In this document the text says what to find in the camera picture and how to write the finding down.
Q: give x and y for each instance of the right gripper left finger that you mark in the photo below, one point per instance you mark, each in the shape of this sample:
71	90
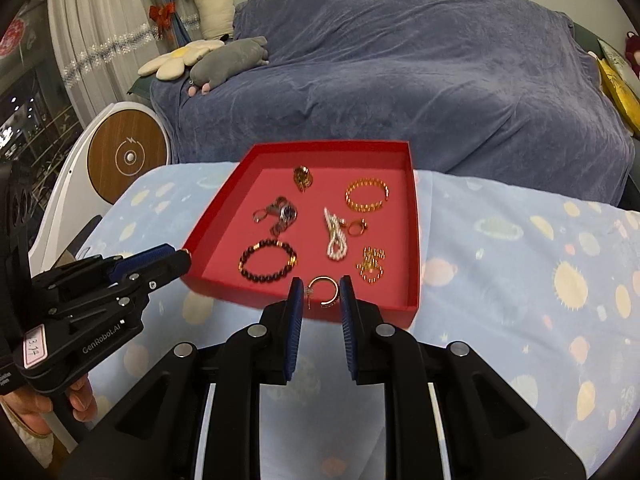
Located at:
195	414

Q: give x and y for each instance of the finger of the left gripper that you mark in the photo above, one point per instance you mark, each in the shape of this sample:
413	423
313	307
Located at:
160	272
98	270

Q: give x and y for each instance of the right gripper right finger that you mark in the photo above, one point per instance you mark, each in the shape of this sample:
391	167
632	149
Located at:
448	414

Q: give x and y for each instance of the small gold hoop earring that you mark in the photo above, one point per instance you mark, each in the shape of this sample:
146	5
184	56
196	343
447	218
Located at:
322	292

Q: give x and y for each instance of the gold mesh watch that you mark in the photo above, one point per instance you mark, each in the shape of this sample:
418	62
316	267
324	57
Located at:
303	178

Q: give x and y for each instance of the gold link bangle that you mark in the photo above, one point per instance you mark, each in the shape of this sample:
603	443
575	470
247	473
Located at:
367	195

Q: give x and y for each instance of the person's left hand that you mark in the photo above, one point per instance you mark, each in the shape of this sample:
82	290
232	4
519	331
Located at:
28	404

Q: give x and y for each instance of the white device wooden disc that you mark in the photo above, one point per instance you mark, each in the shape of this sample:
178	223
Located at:
122	143

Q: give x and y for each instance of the red cardboard tray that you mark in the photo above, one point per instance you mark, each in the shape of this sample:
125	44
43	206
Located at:
380	251

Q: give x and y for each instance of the cream flower plush cushion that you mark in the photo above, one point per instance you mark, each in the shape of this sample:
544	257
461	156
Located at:
171	66

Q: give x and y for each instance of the grey plush toy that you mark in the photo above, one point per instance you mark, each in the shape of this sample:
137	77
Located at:
221	64

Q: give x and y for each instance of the white sheer curtain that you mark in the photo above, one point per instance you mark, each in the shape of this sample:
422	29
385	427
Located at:
99	46

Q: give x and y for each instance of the red ribbon bow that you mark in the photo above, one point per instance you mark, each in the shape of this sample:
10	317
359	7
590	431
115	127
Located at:
162	17

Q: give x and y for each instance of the blue-grey plush blanket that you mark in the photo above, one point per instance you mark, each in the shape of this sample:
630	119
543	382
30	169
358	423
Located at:
494	89

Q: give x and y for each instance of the yellow cushion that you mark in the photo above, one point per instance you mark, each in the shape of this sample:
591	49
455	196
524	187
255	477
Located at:
621	95

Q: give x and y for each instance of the red monkey plush toy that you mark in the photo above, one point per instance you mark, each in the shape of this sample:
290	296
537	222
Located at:
632	51

